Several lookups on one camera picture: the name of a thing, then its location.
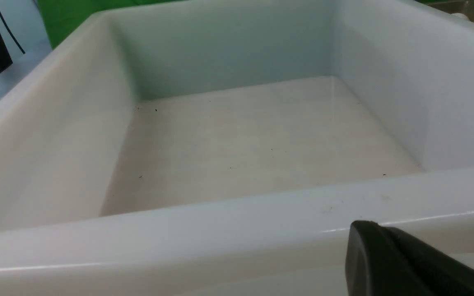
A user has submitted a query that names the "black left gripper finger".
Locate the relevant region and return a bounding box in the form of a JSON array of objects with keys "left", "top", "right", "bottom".
[{"left": 345, "top": 220, "right": 474, "bottom": 296}]

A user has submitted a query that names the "large white plastic bin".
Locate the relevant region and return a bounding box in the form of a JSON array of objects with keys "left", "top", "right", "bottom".
[{"left": 0, "top": 0, "right": 474, "bottom": 296}]

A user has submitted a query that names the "green backdrop cloth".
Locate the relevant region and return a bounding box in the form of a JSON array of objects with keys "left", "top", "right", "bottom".
[{"left": 37, "top": 0, "right": 169, "bottom": 49}]

